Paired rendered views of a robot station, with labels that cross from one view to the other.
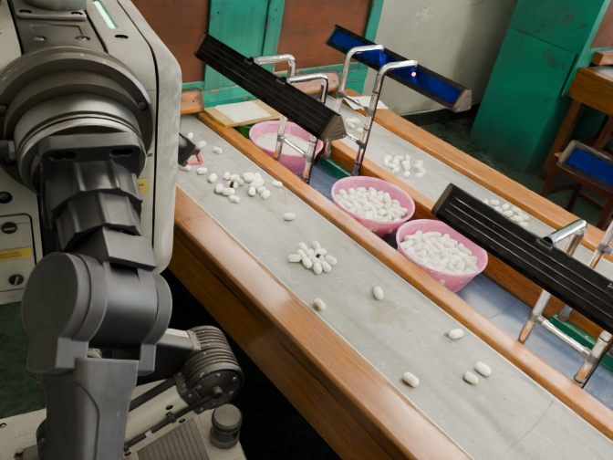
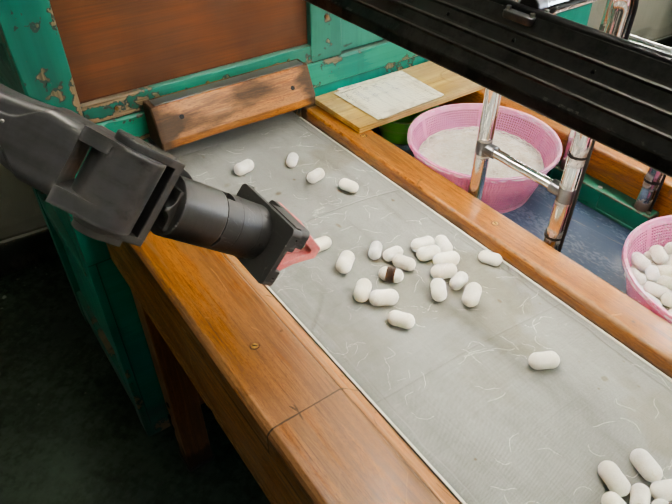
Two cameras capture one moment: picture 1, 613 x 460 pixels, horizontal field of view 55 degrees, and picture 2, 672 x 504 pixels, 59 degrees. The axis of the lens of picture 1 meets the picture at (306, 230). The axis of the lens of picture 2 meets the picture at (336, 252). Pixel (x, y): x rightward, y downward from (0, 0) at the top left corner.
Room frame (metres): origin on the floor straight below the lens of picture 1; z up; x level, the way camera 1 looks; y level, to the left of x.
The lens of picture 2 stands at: (0.94, 0.20, 1.30)
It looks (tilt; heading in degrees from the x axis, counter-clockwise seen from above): 40 degrees down; 12
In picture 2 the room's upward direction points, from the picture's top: straight up
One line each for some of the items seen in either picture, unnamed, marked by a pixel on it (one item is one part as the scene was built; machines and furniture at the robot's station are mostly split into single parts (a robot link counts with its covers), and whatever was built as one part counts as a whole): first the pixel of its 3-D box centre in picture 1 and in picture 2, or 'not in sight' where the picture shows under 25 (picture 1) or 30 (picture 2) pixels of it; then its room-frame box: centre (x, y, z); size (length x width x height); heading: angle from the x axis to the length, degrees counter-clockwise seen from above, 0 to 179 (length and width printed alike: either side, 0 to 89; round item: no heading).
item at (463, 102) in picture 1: (394, 64); not in sight; (2.00, -0.18, 1.08); 0.62 x 0.08 x 0.07; 47
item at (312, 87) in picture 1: (311, 83); not in sight; (2.34, 0.11, 0.83); 0.30 x 0.06 x 0.07; 137
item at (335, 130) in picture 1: (264, 81); (460, 20); (1.59, 0.20, 1.08); 0.62 x 0.08 x 0.07; 47
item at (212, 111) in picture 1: (250, 111); (402, 92); (2.06, 0.30, 0.77); 0.33 x 0.15 x 0.01; 137
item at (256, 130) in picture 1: (284, 149); (479, 160); (1.91, 0.14, 0.72); 0.27 x 0.27 x 0.10
